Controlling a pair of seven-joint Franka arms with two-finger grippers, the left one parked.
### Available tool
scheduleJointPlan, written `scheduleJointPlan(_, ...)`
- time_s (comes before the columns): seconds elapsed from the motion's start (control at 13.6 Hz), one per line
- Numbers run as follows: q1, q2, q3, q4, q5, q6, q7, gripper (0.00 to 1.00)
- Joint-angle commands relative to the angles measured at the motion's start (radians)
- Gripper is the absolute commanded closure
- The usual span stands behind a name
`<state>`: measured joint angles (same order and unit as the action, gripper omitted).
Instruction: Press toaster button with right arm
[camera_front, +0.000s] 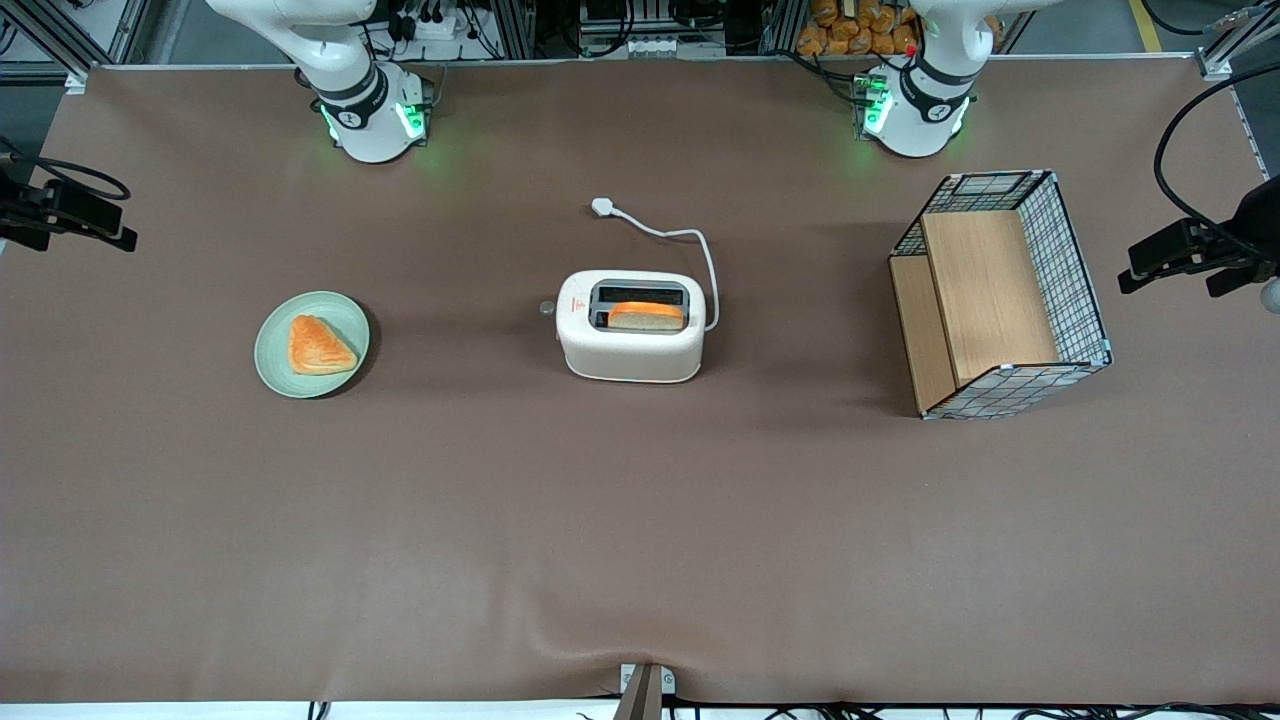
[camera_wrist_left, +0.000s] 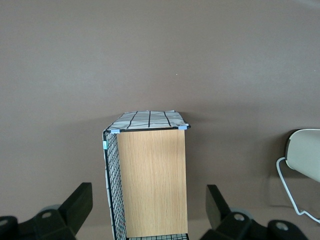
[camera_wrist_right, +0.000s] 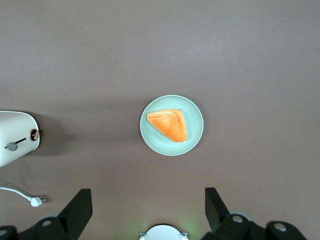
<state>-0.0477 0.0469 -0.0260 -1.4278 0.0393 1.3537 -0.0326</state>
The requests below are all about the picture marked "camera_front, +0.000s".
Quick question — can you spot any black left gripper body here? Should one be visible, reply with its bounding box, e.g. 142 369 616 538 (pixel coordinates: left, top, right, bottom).
1235 175 1280 263

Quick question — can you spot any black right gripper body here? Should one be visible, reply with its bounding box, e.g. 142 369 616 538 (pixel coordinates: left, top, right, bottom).
0 165 43 223

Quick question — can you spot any white two-slot toaster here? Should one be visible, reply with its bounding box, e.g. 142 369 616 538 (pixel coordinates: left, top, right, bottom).
555 270 706 384

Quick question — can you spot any green round plate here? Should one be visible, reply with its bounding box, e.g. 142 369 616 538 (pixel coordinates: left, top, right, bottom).
254 291 371 399

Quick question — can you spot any triangular orange pastry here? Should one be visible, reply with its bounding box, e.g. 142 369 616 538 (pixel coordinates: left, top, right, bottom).
289 315 359 376

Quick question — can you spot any white power strip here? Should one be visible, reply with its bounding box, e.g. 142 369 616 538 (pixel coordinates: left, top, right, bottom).
625 36 728 57
385 8 471 41

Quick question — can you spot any bag of bread rolls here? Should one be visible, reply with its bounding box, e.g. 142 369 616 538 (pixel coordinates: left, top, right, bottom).
797 0 921 57

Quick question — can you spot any bread slice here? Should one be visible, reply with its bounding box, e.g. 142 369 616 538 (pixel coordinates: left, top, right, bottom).
607 302 687 332

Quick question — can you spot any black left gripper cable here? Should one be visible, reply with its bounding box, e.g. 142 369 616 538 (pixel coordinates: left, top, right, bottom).
1153 65 1280 241

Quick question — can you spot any aluminium frame profile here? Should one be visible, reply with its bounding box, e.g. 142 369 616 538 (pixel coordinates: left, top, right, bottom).
0 0 151 93
1195 5 1280 81

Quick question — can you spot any wire basket with wooden shelf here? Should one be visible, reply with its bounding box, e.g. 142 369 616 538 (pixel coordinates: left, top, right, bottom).
888 170 1113 421

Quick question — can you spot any white toaster cord with plug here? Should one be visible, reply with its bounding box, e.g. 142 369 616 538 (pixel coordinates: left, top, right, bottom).
592 197 721 333

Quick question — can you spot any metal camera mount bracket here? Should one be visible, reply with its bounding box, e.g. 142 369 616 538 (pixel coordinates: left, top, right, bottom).
612 663 677 720

